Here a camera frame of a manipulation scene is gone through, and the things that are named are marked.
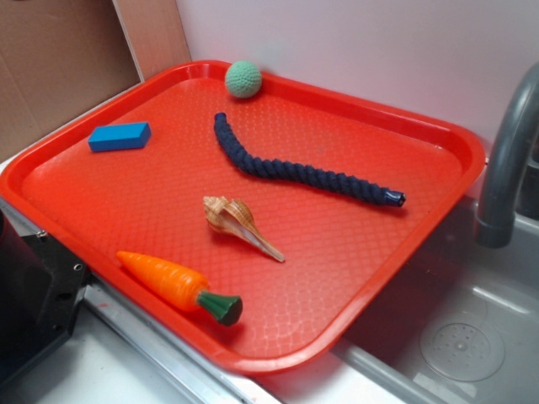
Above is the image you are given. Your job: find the red plastic tray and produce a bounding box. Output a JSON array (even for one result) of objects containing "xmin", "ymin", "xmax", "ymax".
[{"xmin": 1, "ymin": 61, "xmax": 485, "ymax": 375}]

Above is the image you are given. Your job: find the tan spiral seashell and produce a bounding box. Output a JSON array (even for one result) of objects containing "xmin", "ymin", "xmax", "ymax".
[{"xmin": 202, "ymin": 196, "xmax": 286, "ymax": 263}]

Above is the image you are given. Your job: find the orange plastic toy carrot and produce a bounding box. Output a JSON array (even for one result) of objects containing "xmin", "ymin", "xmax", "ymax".
[{"xmin": 116, "ymin": 251, "xmax": 243, "ymax": 327}]

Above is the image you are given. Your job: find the green crocheted ball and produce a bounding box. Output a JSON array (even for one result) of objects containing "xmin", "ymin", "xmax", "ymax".
[{"xmin": 225, "ymin": 61, "xmax": 263, "ymax": 98}]

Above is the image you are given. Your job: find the blue rectangular block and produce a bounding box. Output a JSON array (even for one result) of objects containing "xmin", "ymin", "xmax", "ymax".
[{"xmin": 88, "ymin": 122, "xmax": 152, "ymax": 152}]

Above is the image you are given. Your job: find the grey plastic toy sink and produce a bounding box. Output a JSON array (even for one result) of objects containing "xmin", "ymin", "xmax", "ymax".
[{"xmin": 256, "ymin": 146, "xmax": 539, "ymax": 404}]

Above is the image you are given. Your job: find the grey toy faucet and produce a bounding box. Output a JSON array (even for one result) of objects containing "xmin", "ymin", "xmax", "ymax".
[{"xmin": 474, "ymin": 64, "xmax": 538, "ymax": 248}]

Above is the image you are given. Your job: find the brown cardboard panel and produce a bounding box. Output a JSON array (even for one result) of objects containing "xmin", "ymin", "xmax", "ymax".
[{"xmin": 1, "ymin": 1, "xmax": 191, "ymax": 161}]

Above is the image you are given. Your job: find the dark blue braided rope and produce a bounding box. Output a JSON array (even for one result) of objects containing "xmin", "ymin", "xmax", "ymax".
[{"xmin": 213, "ymin": 111, "xmax": 408, "ymax": 209}]

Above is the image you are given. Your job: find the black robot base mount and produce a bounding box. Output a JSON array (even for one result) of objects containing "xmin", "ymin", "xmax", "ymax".
[{"xmin": 1, "ymin": 215, "xmax": 88, "ymax": 388}]

